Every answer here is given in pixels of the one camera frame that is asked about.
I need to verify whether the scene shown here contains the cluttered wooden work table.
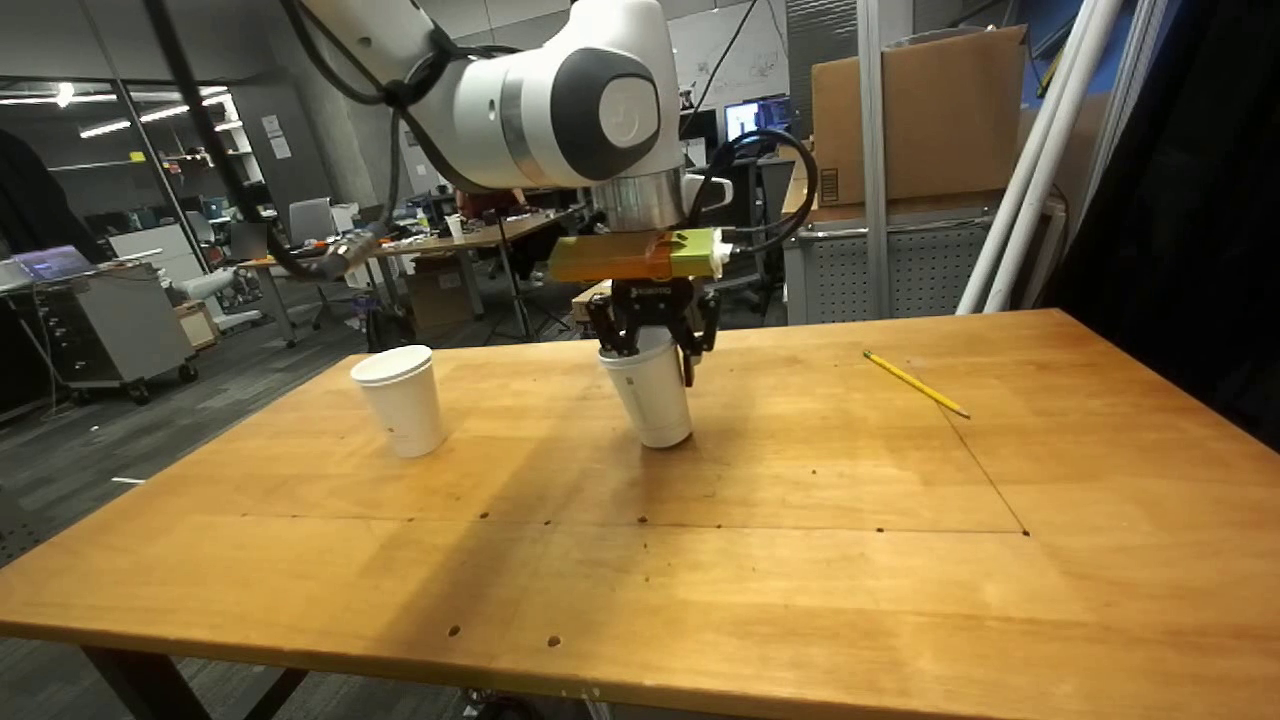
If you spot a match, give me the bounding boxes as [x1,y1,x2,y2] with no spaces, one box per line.
[237,204,575,345]

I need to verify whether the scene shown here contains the thick black cable conduit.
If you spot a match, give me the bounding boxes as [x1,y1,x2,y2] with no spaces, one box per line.
[140,0,324,280]

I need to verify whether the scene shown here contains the grey metal post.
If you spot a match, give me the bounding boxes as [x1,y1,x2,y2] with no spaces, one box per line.
[851,0,894,322]

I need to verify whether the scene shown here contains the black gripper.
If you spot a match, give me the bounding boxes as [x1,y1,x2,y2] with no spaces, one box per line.
[587,271,724,391]

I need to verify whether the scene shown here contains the open laptop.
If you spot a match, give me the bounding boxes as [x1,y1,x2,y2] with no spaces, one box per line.
[4,241,102,290]

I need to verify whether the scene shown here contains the white paper cup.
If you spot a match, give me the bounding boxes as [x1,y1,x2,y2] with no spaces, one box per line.
[349,340,448,465]
[597,322,698,450]

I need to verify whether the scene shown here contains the black table leg frame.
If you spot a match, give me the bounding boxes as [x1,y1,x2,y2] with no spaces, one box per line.
[76,645,314,720]

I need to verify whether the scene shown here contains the black curtain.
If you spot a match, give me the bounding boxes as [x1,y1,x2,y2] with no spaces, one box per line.
[1037,0,1280,450]

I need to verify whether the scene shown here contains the large cardboard box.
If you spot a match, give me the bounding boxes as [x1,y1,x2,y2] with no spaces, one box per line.
[809,21,1031,210]

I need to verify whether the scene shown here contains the white plastic pipe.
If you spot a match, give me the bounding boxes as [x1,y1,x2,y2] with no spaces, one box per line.
[953,0,1117,319]
[983,0,1175,317]

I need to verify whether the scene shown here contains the yellow-green wrist camera box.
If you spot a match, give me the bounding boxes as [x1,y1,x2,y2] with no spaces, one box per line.
[545,223,736,289]

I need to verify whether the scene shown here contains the yellow pencil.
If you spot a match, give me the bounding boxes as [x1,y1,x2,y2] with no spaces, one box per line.
[860,349,977,423]

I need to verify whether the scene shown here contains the grey equipment cart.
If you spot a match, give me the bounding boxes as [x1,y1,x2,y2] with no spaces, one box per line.
[23,254,201,401]

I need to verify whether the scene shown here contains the small computer monitor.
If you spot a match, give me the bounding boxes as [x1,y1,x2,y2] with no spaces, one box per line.
[719,94,793,151]

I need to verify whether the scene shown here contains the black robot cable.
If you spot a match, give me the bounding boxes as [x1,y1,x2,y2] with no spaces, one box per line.
[718,122,823,254]

